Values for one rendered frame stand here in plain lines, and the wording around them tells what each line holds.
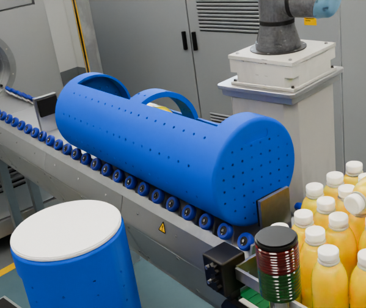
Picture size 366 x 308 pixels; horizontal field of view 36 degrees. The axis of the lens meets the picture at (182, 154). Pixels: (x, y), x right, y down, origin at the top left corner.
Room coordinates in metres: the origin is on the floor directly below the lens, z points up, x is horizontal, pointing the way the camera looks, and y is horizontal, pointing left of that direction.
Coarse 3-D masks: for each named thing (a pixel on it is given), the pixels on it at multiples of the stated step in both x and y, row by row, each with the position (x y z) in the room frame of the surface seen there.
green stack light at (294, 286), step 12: (264, 276) 0.69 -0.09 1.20; (276, 276) 0.68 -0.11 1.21; (288, 276) 0.67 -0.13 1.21; (300, 276) 0.69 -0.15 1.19; (264, 288) 0.69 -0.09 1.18; (276, 288) 0.67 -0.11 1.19; (288, 288) 0.67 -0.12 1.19; (300, 288) 0.69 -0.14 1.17; (276, 300) 0.68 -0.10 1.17; (288, 300) 0.67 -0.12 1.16
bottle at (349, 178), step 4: (344, 176) 1.22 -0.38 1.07; (348, 176) 1.21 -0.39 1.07; (352, 176) 1.20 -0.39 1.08; (356, 176) 1.19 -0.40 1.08; (344, 180) 1.21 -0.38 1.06; (348, 180) 1.20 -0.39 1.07; (352, 180) 1.19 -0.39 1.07; (356, 180) 1.19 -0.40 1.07; (344, 184) 1.21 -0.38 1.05; (352, 184) 1.19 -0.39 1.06
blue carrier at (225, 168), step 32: (64, 96) 1.89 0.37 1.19; (96, 96) 1.75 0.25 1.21; (128, 96) 2.01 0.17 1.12; (160, 96) 1.61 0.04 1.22; (64, 128) 1.85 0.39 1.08; (96, 128) 1.66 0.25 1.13; (128, 128) 1.52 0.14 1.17; (160, 128) 1.41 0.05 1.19; (192, 128) 1.33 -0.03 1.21; (224, 128) 1.26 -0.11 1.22; (256, 128) 1.27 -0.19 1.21; (128, 160) 1.50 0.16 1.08; (160, 160) 1.36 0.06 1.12; (192, 160) 1.26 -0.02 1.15; (224, 160) 1.21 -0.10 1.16; (256, 160) 1.26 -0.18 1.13; (288, 160) 1.33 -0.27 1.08; (192, 192) 1.26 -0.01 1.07; (224, 192) 1.20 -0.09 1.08; (256, 192) 1.26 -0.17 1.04
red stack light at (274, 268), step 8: (256, 248) 0.70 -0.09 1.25; (296, 248) 0.69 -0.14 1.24; (256, 256) 0.70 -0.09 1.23; (264, 256) 0.68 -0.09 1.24; (272, 256) 0.68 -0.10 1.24; (280, 256) 0.67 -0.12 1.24; (288, 256) 0.67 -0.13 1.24; (296, 256) 0.68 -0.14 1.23; (264, 264) 0.68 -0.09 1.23; (272, 264) 0.68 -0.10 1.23; (280, 264) 0.67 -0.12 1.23; (288, 264) 0.67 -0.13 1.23; (296, 264) 0.68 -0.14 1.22; (264, 272) 0.68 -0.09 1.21; (272, 272) 0.68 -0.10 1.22; (280, 272) 0.67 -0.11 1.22; (288, 272) 0.67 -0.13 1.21
